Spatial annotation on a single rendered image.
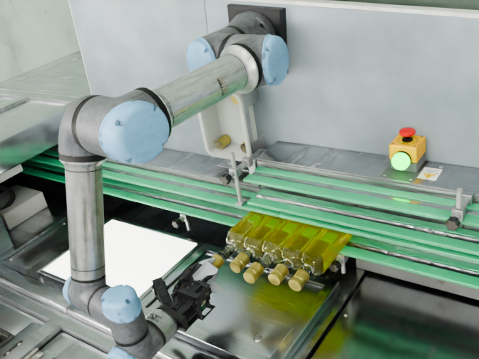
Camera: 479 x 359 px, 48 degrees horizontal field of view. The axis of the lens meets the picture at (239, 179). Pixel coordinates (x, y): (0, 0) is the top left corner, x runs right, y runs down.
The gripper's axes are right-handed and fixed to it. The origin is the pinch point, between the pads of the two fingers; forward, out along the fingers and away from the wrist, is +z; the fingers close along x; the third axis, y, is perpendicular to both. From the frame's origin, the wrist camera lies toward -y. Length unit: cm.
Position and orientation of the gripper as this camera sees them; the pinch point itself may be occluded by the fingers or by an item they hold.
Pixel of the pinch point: (211, 267)
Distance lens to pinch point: 139.7
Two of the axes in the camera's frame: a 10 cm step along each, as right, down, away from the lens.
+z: 5.6, -4.7, 6.8
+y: 8.1, 1.6, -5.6
